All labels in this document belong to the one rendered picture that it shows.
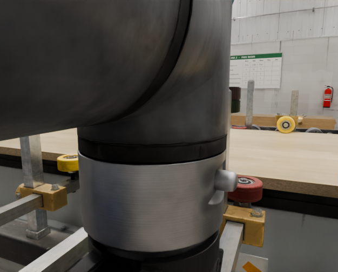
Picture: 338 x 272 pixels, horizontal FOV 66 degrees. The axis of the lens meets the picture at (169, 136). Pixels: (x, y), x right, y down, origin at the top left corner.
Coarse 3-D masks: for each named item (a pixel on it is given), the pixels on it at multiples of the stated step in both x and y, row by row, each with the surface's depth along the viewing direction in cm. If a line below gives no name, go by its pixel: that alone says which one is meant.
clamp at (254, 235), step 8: (232, 208) 51; (240, 208) 51; (248, 208) 51; (224, 216) 49; (232, 216) 48; (240, 216) 48; (248, 216) 48; (264, 216) 48; (224, 224) 49; (248, 224) 47; (256, 224) 47; (264, 224) 46; (248, 232) 47; (256, 232) 47; (264, 232) 51; (248, 240) 48; (256, 240) 47
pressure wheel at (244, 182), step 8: (240, 176) 59; (248, 176) 59; (240, 184) 55; (248, 184) 55; (256, 184) 55; (232, 192) 54; (240, 192) 53; (248, 192) 53; (256, 192) 53; (240, 200) 54; (248, 200) 53; (256, 200) 54
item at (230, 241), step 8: (232, 224) 47; (240, 224) 47; (224, 232) 45; (232, 232) 45; (240, 232) 45; (224, 240) 42; (232, 240) 42; (240, 240) 44; (224, 248) 40; (232, 248) 40; (224, 256) 38; (232, 256) 38; (224, 264) 36; (232, 264) 36
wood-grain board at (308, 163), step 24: (0, 144) 99; (48, 144) 99; (72, 144) 99; (240, 144) 99; (264, 144) 99; (288, 144) 99; (312, 144) 99; (336, 144) 99; (240, 168) 68; (264, 168) 68; (288, 168) 68; (312, 168) 68; (336, 168) 68; (312, 192) 58; (336, 192) 56
